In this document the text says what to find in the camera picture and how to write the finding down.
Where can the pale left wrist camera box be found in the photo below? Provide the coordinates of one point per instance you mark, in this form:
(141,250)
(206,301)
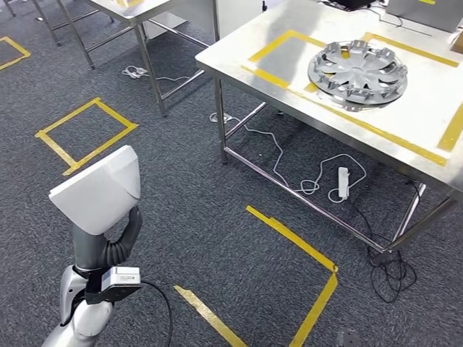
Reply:
(121,278)

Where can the stainless steel table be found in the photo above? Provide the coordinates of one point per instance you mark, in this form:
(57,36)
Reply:
(144,12)
(75,36)

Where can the white curved plastic part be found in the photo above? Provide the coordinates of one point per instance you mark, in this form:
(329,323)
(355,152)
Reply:
(97,191)

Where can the silver wheel hubcap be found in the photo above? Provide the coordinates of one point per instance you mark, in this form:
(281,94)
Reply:
(358,76)

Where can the yellow workbench tape marking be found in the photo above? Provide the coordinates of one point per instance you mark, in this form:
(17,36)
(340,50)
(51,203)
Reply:
(267,76)

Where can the yellow floor tape outline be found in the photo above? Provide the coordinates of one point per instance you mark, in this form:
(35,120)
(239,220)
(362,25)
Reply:
(289,234)
(20,49)
(108,143)

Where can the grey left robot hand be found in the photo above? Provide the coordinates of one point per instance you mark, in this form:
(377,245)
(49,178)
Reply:
(90,251)

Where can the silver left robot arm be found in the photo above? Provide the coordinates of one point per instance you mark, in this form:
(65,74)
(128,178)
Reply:
(87,321)

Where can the white power strip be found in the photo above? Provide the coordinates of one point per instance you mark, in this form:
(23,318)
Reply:
(344,182)

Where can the stainless steel workbench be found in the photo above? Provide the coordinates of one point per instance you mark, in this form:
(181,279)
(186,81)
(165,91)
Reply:
(415,110)

